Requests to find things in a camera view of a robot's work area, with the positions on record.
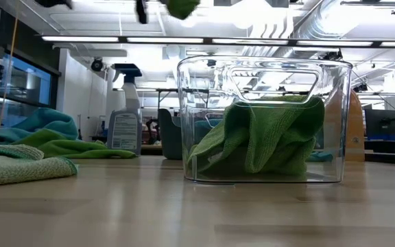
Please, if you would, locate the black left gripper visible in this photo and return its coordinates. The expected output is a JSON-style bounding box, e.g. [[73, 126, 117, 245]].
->
[[34, 0, 149, 25]]

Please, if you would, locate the blue microfiber towel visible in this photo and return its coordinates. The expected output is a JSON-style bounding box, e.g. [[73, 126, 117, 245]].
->
[[0, 108, 79, 142], [306, 151, 335, 163]]

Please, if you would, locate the pale green microfiber towel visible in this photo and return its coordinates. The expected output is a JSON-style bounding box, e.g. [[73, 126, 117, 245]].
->
[[0, 143, 79, 189]]

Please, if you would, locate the overhead LED light bar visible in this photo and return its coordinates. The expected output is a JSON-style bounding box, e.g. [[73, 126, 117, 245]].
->
[[41, 34, 395, 49]]

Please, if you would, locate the white pendant lamp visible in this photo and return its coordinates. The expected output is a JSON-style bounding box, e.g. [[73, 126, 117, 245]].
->
[[178, 13, 198, 29]]

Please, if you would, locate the dark red chair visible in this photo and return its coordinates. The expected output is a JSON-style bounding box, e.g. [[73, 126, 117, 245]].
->
[[144, 118, 160, 145]]

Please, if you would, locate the grey spray bottle blue trigger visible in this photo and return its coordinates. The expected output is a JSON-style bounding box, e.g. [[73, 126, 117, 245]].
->
[[106, 63, 143, 157]]

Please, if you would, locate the blue glass window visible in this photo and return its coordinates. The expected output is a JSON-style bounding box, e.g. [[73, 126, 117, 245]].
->
[[0, 54, 53, 116]]

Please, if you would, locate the clear plastic bin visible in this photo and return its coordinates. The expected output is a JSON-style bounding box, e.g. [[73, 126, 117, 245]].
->
[[176, 55, 353, 186]]

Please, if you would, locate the orange spray bottle white trigger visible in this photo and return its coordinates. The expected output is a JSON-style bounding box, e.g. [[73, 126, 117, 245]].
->
[[323, 89, 366, 163]]

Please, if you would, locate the dark computer monitor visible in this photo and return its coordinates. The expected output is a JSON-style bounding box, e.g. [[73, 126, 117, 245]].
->
[[364, 108, 395, 135]]

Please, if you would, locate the silver ventilation duct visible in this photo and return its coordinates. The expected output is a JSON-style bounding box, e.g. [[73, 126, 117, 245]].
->
[[245, 0, 366, 58]]

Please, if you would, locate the black rig camera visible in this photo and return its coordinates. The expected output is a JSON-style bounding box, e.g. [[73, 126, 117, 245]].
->
[[322, 49, 343, 62]]

